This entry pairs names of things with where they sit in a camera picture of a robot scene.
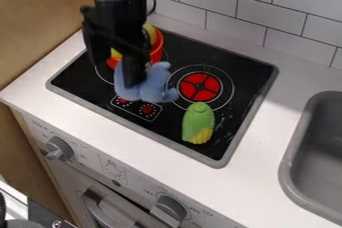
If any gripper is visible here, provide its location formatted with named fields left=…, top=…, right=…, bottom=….
left=78, top=0, right=154, bottom=89

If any red pot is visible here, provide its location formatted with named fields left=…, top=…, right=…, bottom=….
left=105, top=23, right=166, bottom=71

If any blue plush doll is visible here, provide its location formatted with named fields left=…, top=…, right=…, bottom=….
left=112, top=60, right=181, bottom=104

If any green toy corn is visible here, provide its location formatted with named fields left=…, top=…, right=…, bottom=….
left=180, top=101, right=217, bottom=146

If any toy stove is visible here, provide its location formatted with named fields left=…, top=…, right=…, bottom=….
left=44, top=26, right=281, bottom=169

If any toy sink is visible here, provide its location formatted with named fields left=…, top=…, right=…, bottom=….
left=276, top=90, right=342, bottom=227

